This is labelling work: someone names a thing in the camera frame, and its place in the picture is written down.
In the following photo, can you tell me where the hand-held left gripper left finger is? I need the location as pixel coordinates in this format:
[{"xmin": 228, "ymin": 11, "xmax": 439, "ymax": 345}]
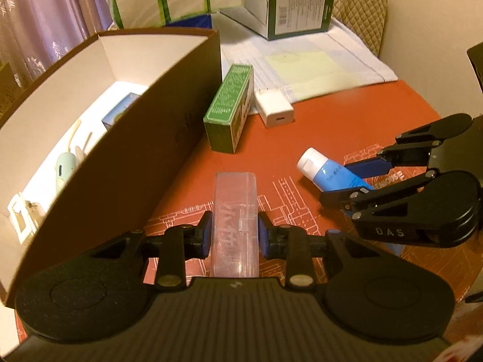
[{"xmin": 91, "ymin": 210, "xmax": 214, "ymax": 291}]

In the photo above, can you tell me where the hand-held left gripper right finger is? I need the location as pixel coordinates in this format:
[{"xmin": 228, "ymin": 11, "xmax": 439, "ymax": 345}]
[{"xmin": 257, "ymin": 211, "xmax": 382, "ymax": 291}]

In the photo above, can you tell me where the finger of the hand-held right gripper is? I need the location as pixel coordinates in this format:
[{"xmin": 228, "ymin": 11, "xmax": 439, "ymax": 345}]
[
  {"xmin": 320, "ymin": 170, "xmax": 441, "ymax": 218},
  {"xmin": 344, "ymin": 113, "xmax": 474, "ymax": 179}
]

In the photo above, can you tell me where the clear plastic case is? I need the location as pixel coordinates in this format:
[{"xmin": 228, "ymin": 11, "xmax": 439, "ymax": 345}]
[{"xmin": 213, "ymin": 173, "xmax": 261, "ymax": 278}]

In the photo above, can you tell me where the brown cardboard box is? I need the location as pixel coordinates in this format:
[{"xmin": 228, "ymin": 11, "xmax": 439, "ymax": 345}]
[{"xmin": 0, "ymin": 28, "xmax": 223, "ymax": 308}]

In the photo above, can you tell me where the blue and white box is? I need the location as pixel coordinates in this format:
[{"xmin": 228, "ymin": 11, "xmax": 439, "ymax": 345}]
[{"xmin": 101, "ymin": 92, "xmax": 143, "ymax": 132}]

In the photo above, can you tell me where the light blue handheld item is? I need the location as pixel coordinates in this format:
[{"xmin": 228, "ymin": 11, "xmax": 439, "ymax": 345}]
[{"xmin": 56, "ymin": 152, "xmax": 79, "ymax": 189}]

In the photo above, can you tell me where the red printed mat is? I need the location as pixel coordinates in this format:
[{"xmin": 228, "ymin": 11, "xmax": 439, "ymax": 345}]
[{"xmin": 15, "ymin": 79, "xmax": 472, "ymax": 340}]

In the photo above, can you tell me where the white charger plug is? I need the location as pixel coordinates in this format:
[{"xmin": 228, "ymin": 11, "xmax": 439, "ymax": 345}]
[{"xmin": 254, "ymin": 88, "xmax": 296, "ymax": 129}]

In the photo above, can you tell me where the pale yellow paper sheet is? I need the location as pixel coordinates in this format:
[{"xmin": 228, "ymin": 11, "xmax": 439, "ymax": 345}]
[{"xmin": 264, "ymin": 51, "xmax": 340, "ymax": 100}]

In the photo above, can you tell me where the small green box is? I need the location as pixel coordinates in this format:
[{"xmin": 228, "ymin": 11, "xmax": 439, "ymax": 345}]
[{"xmin": 203, "ymin": 64, "xmax": 254, "ymax": 154}]

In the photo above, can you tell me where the dark panel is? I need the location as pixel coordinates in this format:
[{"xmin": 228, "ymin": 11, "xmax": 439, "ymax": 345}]
[{"xmin": 467, "ymin": 41, "xmax": 483, "ymax": 93}]

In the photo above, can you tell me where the chair with quilted cover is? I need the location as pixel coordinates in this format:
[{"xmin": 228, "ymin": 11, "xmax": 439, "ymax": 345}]
[{"xmin": 321, "ymin": 0, "xmax": 389, "ymax": 57}]

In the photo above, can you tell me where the dark green carton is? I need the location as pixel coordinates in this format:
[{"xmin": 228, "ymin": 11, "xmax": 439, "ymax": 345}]
[{"xmin": 221, "ymin": 0, "xmax": 336, "ymax": 41}]

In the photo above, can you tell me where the pale purple curtain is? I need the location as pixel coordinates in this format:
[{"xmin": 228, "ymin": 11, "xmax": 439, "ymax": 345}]
[{"xmin": 0, "ymin": 0, "xmax": 152, "ymax": 84}]

